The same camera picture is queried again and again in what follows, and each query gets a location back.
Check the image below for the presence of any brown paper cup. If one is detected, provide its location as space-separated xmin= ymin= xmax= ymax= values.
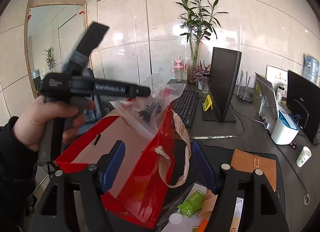
xmin=199 ymin=189 xmax=217 ymax=220

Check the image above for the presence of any red paper gift bag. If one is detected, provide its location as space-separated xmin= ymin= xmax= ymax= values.
xmin=55 ymin=105 xmax=191 ymax=229

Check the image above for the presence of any white round lid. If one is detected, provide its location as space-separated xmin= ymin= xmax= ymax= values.
xmin=169 ymin=212 xmax=183 ymax=225

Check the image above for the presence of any clear bag with tea leaves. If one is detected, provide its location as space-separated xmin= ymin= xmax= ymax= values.
xmin=111 ymin=73 xmax=185 ymax=140

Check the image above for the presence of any person's left hand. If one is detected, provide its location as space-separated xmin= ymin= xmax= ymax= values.
xmin=12 ymin=95 xmax=97 ymax=152

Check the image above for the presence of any black desk mat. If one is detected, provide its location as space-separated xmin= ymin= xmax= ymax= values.
xmin=159 ymin=139 xmax=287 ymax=232

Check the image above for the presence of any brown leather notebook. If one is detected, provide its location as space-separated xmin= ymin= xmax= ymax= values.
xmin=231 ymin=149 xmax=277 ymax=191

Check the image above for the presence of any green crumpled wrapper left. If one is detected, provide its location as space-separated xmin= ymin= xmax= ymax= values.
xmin=178 ymin=190 xmax=205 ymax=217

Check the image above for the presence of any yellow phone stand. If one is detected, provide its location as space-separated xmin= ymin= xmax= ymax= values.
xmin=202 ymin=95 xmax=213 ymax=112

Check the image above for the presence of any black keyboard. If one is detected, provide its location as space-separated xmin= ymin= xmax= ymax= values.
xmin=173 ymin=90 xmax=199 ymax=127

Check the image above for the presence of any white printer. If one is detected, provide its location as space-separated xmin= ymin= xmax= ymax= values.
xmin=256 ymin=73 xmax=299 ymax=145

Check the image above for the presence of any black wifi router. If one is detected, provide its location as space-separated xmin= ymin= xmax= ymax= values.
xmin=236 ymin=71 xmax=253 ymax=103

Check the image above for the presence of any white paper cup green print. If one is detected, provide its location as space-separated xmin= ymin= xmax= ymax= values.
xmin=296 ymin=146 xmax=312 ymax=168

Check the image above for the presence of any purple leaf plant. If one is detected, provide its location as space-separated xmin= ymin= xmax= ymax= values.
xmin=191 ymin=60 xmax=211 ymax=81

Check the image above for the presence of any black monitor left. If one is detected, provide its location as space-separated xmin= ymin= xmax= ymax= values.
xmin=202 ymin=47 xmax=241 ymax=123

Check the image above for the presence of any black monitor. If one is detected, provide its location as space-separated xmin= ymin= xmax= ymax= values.
xmin=202 ymin=47 xmax=241 ymax=123
xmin=286 ymin=71 xmax=320 ymax=145

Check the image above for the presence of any pink water bottle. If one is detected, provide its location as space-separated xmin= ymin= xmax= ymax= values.
xmin=171 ymin=55 xmax=187 ymax=82

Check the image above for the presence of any black monitor right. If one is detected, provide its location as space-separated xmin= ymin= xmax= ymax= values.
xmin=286 ymin=71 xmax=320 ymax=145

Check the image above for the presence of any blue water jug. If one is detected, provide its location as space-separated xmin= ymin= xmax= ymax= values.
xmin=303 ymin=54 xmax=319 ymax=84

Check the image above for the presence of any bamboo plant in vase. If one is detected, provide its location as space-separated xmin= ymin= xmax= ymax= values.
xmin=176 ymin=0 xmax=228 ymax=84

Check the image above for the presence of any wall mirror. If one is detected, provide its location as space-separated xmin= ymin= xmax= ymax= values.
xmin=24 ymin=1 xmax=87 ymax=97

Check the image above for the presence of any black power cable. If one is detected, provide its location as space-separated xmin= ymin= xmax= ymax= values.
xmin=229 ymin=101 xmax=311 ymax=206

